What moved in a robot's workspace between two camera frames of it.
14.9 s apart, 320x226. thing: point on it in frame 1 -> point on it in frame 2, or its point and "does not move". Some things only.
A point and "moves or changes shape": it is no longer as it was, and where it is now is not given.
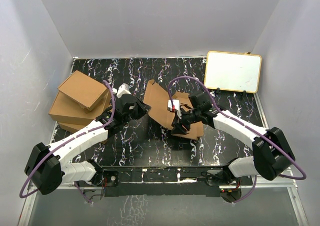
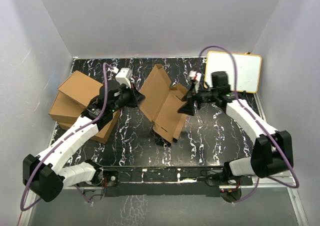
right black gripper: (178, 128) -> (188, 107)
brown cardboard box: (157, 99) moves or changes shape
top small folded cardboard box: (84, 90) does not move
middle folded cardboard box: (64, 109) does not move
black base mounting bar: (169, 181) does not move
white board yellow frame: (233, 71) does not move
